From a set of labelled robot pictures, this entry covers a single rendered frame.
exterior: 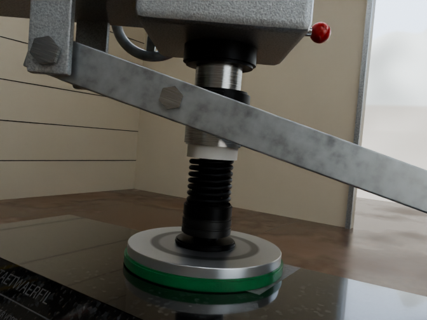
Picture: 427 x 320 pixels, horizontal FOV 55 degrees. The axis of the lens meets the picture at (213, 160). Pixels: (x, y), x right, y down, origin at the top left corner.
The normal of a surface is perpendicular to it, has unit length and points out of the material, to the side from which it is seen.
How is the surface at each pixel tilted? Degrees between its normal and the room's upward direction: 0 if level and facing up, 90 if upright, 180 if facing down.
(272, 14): 90
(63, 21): 90
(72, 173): 90
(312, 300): 0
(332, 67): 90
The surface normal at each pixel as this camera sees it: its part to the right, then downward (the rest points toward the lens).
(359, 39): -0.55, 0.00
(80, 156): 0.83, 0.10
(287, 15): 0.00, 0.05
